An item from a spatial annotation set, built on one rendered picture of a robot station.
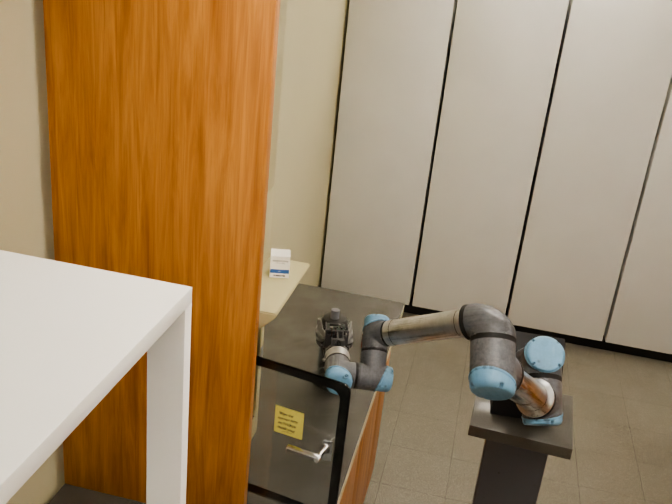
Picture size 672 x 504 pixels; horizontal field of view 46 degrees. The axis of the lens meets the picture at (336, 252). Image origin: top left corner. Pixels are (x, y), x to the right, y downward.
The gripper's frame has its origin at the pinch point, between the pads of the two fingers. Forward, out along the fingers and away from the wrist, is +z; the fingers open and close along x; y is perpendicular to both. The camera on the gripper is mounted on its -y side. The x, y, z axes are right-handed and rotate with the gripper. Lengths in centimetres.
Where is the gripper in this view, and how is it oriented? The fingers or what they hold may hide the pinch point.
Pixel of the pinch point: (333, 329)
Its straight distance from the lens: 254.2
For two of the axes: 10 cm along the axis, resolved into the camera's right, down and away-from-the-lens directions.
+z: -0.4, -4.0, 9.2
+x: -9.9, -0.7, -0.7
